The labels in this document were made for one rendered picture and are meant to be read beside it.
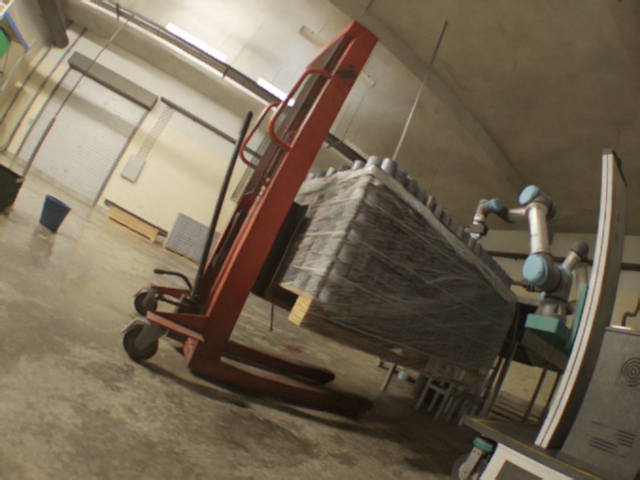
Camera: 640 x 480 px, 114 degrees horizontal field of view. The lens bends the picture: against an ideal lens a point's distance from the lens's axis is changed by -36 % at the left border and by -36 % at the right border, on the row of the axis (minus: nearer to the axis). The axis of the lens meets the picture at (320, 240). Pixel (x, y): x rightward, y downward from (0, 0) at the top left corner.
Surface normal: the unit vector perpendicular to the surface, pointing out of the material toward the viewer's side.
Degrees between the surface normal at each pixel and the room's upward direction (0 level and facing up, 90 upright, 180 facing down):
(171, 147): 90
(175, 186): 90
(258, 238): 90
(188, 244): 91
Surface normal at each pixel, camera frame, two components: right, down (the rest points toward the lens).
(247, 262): 0.47, 0.05
